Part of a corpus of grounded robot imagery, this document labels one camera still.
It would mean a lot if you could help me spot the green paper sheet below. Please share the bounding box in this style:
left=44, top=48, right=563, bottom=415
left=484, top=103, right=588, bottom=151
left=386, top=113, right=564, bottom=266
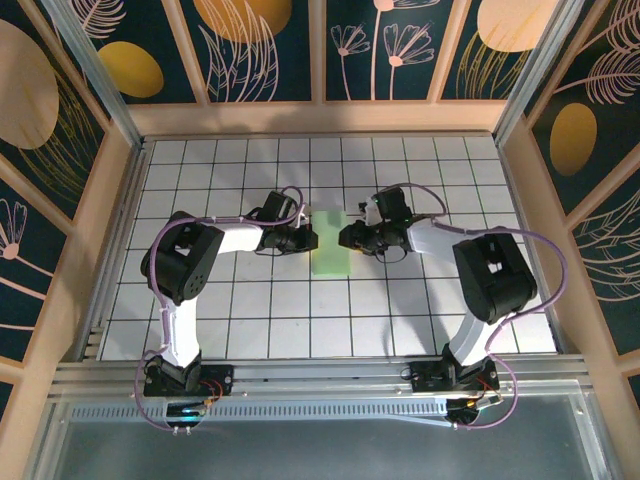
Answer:
left=310, top=209, right=351, bottom=277

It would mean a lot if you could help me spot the small controller board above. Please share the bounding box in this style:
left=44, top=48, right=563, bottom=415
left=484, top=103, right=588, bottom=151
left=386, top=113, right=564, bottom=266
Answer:
left=164, top=397, right=216, bottom=424
left=446, top=392, right=504, bottom=429

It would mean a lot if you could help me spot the grey front panel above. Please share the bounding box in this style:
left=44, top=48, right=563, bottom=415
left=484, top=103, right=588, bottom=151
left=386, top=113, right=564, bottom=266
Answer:
left=27, top=394, right=619, bottom=480

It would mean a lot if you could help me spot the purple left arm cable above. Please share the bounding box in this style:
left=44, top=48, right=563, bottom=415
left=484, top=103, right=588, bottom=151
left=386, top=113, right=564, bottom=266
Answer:
left=132, top=186, right=307, bottom=434

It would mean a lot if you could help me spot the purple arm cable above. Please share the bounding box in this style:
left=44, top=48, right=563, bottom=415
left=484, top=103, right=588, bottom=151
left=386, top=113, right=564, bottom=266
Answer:
left=394, top=182, right=567, bottom=431
left=132, top=186, right=307, bottom=434

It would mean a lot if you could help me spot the aluminium front rail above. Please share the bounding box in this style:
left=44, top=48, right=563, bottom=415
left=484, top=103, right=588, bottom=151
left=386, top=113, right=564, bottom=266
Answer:
left=47, top=353, right=594, bottom=404

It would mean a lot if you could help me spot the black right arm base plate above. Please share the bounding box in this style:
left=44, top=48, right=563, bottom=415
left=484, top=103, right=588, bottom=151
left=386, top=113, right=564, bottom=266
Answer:
left=408, top=360, right=500, bottom=396

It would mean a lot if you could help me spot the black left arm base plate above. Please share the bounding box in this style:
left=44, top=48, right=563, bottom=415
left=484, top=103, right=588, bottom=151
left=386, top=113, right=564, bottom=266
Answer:
left=143, top=363, right=236, bottom=398

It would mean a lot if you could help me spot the aluminium side rail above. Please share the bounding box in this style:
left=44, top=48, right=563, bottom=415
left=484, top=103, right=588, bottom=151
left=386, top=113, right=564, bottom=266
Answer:
left=77, top=139, right=151, bottom=361

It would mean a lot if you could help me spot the grey slotted cable duct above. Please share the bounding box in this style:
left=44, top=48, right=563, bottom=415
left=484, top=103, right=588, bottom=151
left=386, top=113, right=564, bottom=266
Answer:
left=69, top=399, right=451, bottom=421

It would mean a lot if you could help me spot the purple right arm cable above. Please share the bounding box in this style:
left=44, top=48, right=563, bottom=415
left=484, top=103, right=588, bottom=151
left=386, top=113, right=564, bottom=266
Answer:
left=394, top=182, right=567, bottom=431

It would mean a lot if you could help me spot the aluminium corner post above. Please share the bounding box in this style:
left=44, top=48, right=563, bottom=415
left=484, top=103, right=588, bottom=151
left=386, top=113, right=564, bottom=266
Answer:
left=39, top=0, right=147, bottom=151
left=492, top=0, right=589, bottom=146

